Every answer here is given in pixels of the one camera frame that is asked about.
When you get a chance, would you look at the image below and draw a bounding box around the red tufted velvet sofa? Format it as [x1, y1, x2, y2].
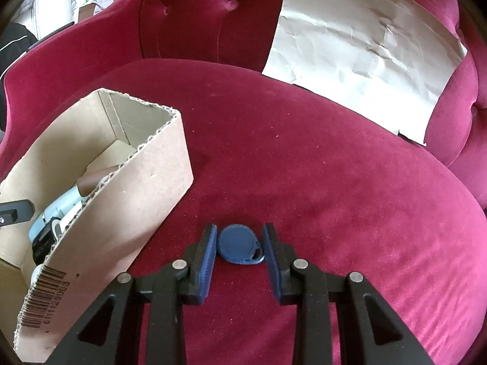
[0, 0, 487, 365]

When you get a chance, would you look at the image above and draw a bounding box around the cardboard box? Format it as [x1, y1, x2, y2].
[0, 88, 194, 354]

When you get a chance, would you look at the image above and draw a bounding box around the black garment with white piping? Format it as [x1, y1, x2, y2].
[0, 23, 37, 130]

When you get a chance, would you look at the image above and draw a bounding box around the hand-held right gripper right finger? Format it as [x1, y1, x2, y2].
[262, 222, 434, 365]

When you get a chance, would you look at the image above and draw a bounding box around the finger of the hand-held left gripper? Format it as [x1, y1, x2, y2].
[0, 200, 36, 227]

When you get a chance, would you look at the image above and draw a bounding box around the small brown box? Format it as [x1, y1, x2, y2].
[78, 2, 115, 21]

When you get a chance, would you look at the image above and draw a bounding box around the small black jar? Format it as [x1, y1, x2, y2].
[30, 222, 59, 265]

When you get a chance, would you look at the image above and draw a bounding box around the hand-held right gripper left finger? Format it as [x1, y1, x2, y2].
[46, 224, 218, 365]

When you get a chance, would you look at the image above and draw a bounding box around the creased beige paper sheet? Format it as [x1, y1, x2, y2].
[262, 0, 468, 147]

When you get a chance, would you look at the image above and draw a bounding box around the blue key fob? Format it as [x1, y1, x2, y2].
[217, 224, 264, 266]

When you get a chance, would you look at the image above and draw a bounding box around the light blue bottle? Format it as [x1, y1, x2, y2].
[30, 186, 82, 242]

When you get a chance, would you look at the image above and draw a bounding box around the brown cylindrical tube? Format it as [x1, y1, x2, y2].
[77, 166, 118, 194]

